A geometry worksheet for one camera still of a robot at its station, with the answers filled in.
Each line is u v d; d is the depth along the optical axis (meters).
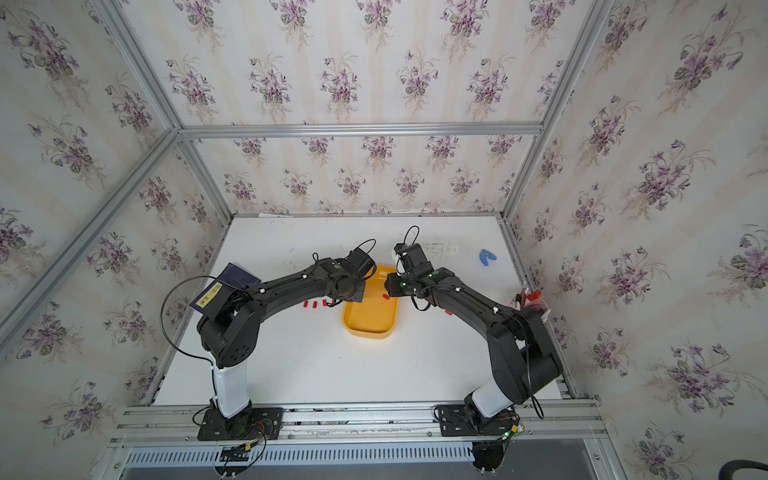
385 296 0.96
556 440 0.74
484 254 1.08
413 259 0.69
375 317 0.90
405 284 0.75
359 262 0.73
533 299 0.84
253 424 0.73
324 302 0.76
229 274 1.01
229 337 0.48
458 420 0.73
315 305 0.75
